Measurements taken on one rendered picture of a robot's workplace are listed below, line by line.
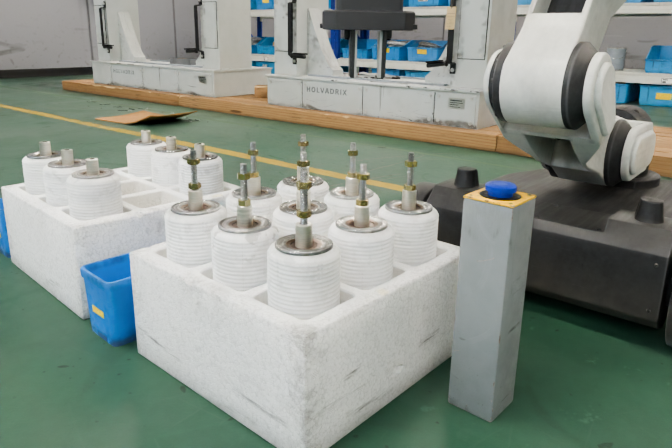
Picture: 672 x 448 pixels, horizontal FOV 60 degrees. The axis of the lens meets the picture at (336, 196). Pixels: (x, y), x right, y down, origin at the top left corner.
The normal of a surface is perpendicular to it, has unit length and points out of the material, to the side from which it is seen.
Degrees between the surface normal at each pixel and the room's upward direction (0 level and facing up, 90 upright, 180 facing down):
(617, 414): 0
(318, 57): 90
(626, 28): 90
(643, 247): 45
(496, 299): 90
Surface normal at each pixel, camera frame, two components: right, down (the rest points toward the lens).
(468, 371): -0.66, 0.19
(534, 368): 0.02, -0.96
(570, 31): -0.41, -0.58
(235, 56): 0.77, 0.18
